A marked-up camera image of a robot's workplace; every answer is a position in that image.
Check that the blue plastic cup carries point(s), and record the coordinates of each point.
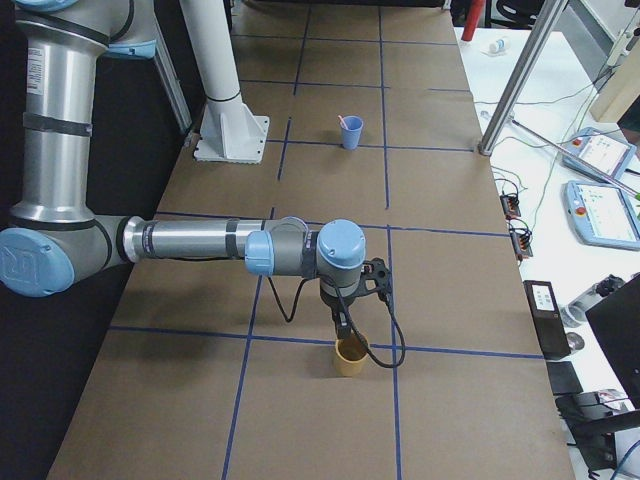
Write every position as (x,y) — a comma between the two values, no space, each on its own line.
(351,137)

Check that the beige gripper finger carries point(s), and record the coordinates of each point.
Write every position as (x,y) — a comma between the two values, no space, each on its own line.
(342,325)

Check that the pink chopstick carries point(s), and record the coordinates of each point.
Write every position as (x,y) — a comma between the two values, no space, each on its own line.
(343,123)

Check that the grey aluminium frame post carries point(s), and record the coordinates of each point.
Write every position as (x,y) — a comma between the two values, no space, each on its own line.
(543,27)

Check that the white tube on paper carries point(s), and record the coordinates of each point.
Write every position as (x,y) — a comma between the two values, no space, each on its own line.
(498,47)

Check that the dark red cylinder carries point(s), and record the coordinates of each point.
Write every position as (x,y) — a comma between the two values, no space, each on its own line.
(474,12)

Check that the right black cable connector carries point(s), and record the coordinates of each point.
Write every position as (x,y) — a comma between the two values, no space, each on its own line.
(521,242)

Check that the left black cable connector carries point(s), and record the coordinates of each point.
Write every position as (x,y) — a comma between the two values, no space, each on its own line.
(510,205)

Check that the white camera pole base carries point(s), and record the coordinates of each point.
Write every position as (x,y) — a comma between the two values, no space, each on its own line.
(229,131)

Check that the black cable connector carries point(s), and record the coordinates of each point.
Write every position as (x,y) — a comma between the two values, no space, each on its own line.
(510,205)
(521,242)

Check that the near teach pendant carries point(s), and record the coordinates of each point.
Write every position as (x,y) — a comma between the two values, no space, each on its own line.
(601,215)

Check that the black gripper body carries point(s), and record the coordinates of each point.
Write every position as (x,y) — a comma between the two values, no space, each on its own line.
(331,302)

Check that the far teach pendant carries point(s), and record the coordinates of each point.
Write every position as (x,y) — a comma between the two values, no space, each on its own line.
(600,150)

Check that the tan cup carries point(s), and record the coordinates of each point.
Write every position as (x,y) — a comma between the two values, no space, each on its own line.
(349,357)

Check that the teach pendant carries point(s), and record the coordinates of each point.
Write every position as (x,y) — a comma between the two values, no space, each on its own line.
(601,215)
(600,150)

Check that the black box with label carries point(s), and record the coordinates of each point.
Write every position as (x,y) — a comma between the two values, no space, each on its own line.
(546,319)

